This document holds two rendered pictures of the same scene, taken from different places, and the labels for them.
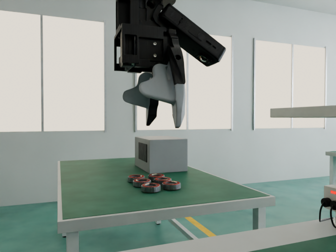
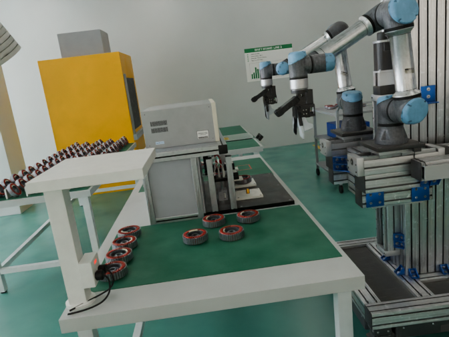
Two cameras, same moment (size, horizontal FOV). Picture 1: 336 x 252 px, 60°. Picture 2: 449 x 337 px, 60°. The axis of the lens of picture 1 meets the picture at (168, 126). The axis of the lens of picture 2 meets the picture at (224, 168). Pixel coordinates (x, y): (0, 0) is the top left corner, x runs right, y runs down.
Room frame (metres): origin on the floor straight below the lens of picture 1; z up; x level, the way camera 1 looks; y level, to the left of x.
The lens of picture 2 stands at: (2.11, 0.20, 1.44)
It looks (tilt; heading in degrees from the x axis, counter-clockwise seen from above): 13 degrees down; 198
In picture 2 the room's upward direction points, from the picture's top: 7 degrees counter-clockwise
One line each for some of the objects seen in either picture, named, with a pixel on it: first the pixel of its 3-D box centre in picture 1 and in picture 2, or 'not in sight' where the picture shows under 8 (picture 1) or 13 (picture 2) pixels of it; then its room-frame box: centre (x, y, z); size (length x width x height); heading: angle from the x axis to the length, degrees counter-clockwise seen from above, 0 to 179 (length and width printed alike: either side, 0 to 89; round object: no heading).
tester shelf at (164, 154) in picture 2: not in sight; (185, 144); (0.05, -0.69, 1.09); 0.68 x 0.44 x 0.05; 21
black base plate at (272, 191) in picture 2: not in sight; (243, 191); (-0.06, -0.41, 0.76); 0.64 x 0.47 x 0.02; 21
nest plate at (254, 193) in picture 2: not in sight; (248, 194); (0.05, -0.35, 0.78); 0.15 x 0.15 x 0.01; 21
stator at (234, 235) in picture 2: not in sight; (231, 233); (0.58, -0.30, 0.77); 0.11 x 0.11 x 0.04
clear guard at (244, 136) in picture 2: not in sight; (236, 141); (-0.23, -0.46, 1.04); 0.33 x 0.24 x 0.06; 111
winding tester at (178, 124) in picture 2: not in sight; (182, 122); (0.04, -0.70, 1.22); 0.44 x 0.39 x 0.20; 21
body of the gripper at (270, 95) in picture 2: not in sight; (268, 95); (-0.41, -0.26, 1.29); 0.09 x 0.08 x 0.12; 109
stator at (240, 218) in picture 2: not in sight; (248, 216); (0.38, -0.27, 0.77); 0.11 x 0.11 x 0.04
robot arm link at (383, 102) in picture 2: not in sight; (391, 107); (0.10, 0.41, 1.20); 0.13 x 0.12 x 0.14; 27
